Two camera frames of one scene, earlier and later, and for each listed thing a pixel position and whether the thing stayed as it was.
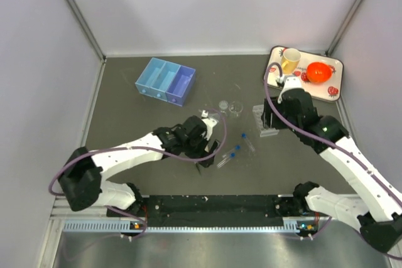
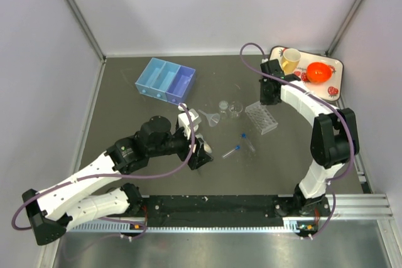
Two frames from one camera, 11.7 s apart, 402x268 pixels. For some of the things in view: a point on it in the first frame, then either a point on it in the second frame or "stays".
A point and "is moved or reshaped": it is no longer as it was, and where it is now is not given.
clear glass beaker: x=235 y=108 stays
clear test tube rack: x=257 y=111 is moved or reshaped
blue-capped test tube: x=237 y=147 stays
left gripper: x=205 y=140 -> x=195 y=160
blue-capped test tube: x=244 y=135 stays
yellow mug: x=291 y=58 stays
